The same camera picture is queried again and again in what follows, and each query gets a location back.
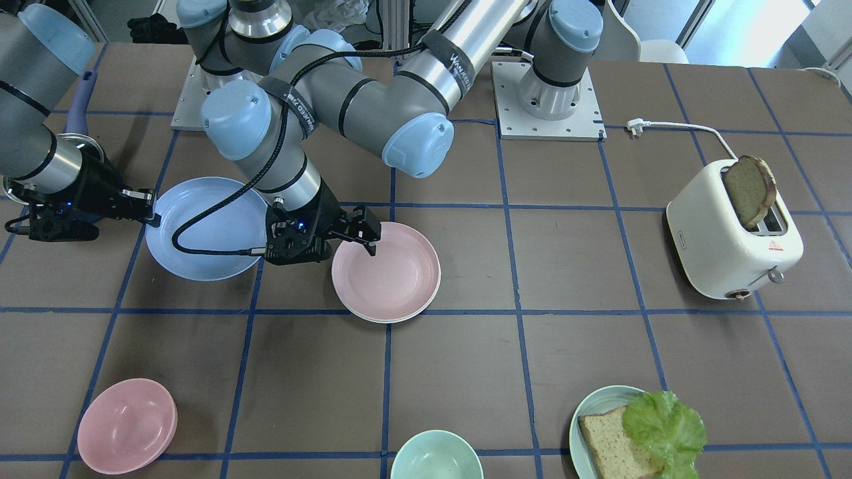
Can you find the pink plate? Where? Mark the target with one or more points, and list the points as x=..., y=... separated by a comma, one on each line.
x=404, y=256

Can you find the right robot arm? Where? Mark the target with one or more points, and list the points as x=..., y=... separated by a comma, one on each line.
x=43, y=51

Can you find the bread slice in toaster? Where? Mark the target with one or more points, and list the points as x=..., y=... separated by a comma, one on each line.
x=751, y=188

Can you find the cream toaster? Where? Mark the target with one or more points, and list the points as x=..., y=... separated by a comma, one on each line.
x=722, y=259

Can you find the cream plate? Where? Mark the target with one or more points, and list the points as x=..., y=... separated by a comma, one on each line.
x=386, y=303

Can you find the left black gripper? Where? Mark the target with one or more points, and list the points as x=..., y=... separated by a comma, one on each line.
x=328, y=211

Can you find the green lettuce leaf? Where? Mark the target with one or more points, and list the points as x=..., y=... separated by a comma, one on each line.
x=669, y=430

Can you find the bread slice on plate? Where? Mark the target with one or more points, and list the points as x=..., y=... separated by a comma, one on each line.
x=614, y=453

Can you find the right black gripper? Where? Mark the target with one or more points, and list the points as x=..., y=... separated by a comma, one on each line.
x=95, y=184

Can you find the green plate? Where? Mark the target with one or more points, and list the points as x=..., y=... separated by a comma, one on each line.
x=600, y=401

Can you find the pink bowl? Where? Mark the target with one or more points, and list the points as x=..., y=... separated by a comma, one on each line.
x=127, y=426

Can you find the dark blue pot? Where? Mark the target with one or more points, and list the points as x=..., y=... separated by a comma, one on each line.
x=83, y=100

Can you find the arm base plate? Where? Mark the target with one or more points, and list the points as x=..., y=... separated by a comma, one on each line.
x=196, y=88
x=529, y=109

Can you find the green bowl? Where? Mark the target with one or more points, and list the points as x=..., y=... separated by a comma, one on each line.
x=436, y=454

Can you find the aluminium frame post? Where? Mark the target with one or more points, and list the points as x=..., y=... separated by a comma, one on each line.
x=395, y=19

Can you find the blue plate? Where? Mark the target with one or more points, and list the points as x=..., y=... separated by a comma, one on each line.
x=240, y=225

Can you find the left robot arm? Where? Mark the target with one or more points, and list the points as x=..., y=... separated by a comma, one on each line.
x=318, y=80

